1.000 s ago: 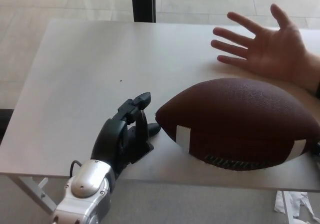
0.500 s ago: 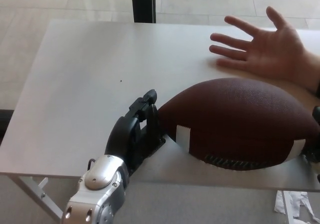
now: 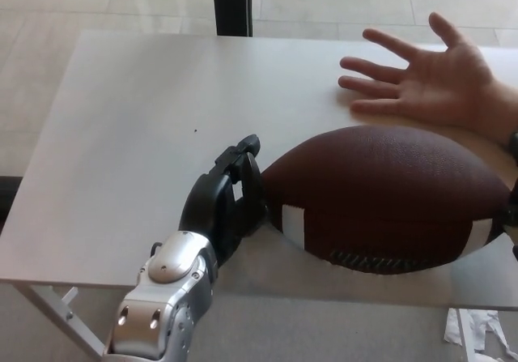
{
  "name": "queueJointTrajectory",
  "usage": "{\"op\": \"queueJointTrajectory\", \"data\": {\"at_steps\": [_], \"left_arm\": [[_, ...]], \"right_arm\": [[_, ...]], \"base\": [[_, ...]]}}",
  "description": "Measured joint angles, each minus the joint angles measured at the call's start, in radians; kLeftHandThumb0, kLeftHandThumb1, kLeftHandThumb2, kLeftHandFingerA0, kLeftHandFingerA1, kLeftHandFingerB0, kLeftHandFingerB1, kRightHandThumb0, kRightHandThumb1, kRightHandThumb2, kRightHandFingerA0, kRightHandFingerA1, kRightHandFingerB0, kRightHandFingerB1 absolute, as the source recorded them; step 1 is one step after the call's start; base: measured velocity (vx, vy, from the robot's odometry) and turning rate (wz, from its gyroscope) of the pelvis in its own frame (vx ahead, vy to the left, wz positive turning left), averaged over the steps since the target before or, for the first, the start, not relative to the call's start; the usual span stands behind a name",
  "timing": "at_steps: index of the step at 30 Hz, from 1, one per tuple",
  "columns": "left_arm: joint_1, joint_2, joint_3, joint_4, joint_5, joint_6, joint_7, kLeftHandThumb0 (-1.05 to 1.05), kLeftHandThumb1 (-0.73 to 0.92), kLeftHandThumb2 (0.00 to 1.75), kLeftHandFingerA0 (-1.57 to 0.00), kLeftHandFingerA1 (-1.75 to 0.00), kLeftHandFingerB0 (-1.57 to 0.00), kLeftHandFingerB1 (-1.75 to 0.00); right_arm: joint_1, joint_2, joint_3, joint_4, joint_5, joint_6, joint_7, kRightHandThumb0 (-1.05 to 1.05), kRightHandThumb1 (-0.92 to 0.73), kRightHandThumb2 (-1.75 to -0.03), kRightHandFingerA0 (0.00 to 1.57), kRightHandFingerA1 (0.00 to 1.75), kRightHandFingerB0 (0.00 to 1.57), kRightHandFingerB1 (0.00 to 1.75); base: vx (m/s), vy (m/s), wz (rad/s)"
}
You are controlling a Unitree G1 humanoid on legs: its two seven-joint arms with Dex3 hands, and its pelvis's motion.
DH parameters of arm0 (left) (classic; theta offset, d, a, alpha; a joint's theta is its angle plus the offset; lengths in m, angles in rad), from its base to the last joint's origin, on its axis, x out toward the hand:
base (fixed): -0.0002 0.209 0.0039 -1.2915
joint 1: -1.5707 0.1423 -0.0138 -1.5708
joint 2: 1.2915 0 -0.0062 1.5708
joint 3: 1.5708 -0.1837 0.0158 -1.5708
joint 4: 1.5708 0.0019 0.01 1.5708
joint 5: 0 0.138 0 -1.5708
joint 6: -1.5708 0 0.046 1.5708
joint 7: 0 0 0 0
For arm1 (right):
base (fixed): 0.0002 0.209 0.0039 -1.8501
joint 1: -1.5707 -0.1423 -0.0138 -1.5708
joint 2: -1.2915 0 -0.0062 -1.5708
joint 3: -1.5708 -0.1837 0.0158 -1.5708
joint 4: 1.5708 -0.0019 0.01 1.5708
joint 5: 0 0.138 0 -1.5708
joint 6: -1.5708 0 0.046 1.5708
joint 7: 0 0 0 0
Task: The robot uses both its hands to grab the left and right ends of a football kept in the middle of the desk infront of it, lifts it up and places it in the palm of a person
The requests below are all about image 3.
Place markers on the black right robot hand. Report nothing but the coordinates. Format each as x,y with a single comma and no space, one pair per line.
512,212

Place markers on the person's right hand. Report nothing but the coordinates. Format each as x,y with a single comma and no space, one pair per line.
449,86

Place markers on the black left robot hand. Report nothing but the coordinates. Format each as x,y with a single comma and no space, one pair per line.
218,200

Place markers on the brown leather american football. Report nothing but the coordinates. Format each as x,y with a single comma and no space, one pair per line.
384,184

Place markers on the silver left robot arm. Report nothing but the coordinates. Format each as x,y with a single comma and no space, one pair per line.
162,297

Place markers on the crumpled white paper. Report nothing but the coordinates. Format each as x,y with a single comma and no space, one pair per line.
485,333

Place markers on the white metal table leg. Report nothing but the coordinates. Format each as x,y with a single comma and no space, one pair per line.
467,337

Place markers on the white diagonal table brace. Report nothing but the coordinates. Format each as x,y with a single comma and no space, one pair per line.
60,317

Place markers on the black vertical pillar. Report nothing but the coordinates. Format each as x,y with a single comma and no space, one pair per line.
232,3

